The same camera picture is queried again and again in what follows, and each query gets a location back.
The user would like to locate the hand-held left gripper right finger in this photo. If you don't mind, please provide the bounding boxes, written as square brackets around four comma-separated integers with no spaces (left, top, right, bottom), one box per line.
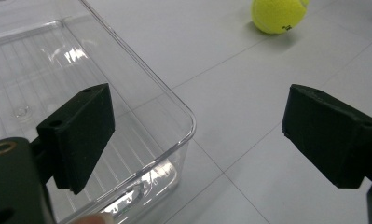
[281,83,372,189]

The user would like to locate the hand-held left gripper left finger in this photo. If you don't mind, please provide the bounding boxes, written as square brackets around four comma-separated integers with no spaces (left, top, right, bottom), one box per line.
[36,82,117,196]

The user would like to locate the clear plastic container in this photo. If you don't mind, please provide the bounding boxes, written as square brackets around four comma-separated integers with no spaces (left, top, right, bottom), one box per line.
[0,0,198,224]

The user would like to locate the yellow tennis ball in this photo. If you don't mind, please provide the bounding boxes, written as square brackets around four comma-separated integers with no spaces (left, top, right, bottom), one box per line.
[251,0,310,35]

